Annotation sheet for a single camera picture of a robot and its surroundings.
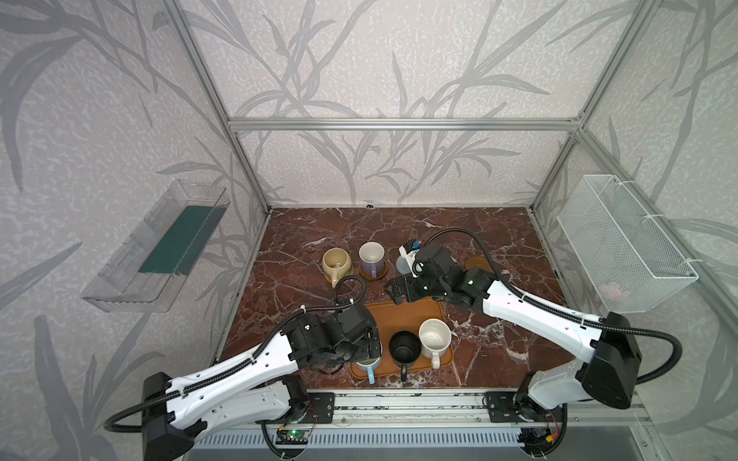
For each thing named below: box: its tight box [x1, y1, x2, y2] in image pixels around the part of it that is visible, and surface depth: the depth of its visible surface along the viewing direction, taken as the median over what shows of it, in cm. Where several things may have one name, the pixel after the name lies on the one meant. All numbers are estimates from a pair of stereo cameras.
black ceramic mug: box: [388, 330, 422, 383], surface depth 78 cm
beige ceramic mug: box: [321, 246, 352, 289], surface depth 96 cm
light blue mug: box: [355, 357, 382, 386], surface depth 73 cm
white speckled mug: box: [418, 317, 452, 370], surface depth 80 cm
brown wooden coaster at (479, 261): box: [466, 255, 495, 273], surface depth 105 cm
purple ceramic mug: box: [358, 241, 386, 279], surface depth 98 cm
